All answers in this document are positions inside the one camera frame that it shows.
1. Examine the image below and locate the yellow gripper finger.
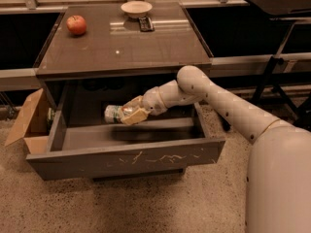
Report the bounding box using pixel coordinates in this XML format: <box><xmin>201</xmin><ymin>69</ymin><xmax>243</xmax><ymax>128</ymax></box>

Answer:
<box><xmin>121</xmin><ymin>108</ymin><xmax>149</xmax><ymax>125</ymax></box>
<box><xmin>122</xmin><ymin>95</ymin><xmax>143</xmax><ymax>113</ymax></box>

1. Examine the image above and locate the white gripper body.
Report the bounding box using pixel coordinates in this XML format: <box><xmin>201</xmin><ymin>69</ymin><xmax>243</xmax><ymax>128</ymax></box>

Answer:
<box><xmin>142</xmin><ymin>86</ymin><xmax>167</xmax><ymax>116</ymax></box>

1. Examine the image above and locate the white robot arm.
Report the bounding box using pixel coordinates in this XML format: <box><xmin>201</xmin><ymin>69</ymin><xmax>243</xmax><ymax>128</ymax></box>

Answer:
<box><xmin>121</xmin><ymin>66</ymin><xmax>311</xmax><ymax>233</ymax></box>

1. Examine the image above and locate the grey open top drawer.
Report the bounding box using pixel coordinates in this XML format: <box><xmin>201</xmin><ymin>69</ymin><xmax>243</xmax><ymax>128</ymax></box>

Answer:
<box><xmin>26</xmin><ymin>77</ymin><xmax>225</xmax><ymax>180</ymax></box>

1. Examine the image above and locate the grey cabinet table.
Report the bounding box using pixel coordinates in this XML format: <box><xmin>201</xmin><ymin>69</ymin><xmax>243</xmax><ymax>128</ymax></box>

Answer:
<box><xmin>36</xmin><ymin>2</ymin><xmax>211</xmax><ymax>108</ymax></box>

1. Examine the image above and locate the black remote control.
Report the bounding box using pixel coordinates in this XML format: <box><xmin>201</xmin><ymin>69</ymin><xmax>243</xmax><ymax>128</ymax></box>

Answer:
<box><xmin>139</xmin><ymin>17</ymin><xmax>155</xmax><ymax>32</ymax></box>

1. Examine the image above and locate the white ceramic bowl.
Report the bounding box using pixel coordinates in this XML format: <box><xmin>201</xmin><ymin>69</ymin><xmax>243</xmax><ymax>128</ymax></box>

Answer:
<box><xmin>121</xmin><ymin>1</ymin><xmax>153</xmax><ymax>18</ymax></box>

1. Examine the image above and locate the red apple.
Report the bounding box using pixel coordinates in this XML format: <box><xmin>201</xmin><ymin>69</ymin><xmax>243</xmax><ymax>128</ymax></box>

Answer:
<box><xmin>66</xmin><ymin>16</ymin><xmax>86</xmax><ymax>35</ymax></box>

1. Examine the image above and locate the brown cardboard box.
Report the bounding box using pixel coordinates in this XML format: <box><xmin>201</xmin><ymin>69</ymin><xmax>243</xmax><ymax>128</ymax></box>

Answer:
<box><xmin>5</xmin><ymin>88</ymin><xmax>52</xmax><ymax>154</ymax></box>

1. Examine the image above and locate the black office chair base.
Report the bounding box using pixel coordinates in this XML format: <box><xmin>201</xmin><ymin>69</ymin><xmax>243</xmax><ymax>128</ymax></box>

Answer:
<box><xmin>294</xmin><ymin>94</ymin><xmax>311</xmax><ymax>132</ymax></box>

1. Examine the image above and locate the black side table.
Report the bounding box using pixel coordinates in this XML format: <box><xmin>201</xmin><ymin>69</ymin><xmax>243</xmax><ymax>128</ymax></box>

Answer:
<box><xmin>220</xmin><ymin>0</ymin><xmax>311</xmax><ymax>133</ymax></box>

